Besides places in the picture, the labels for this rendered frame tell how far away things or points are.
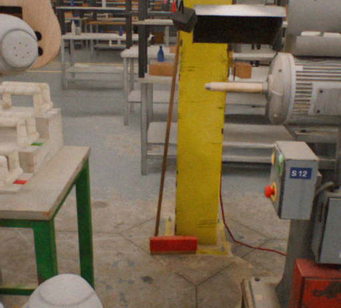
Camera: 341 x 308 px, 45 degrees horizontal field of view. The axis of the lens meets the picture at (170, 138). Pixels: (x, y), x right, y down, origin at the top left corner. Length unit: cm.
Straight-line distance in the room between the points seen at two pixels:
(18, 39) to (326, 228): 117
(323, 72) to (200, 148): 120
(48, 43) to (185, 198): 139
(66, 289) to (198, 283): 165
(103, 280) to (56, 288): 161
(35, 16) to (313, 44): 99
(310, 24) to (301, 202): 65
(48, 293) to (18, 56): 47
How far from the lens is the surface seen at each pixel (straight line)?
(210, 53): 236
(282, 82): 142
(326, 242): 158
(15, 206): 138
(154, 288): 248
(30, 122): 163
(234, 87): 149
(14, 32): 79
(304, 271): 166
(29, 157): 155
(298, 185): 128
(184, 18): 90
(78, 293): 93
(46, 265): 144
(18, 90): 170
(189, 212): 267
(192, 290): 247
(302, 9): 159
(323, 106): 144
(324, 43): 147
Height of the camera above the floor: 155
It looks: 19 degrees down
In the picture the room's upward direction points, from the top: 1 degrees clockwise
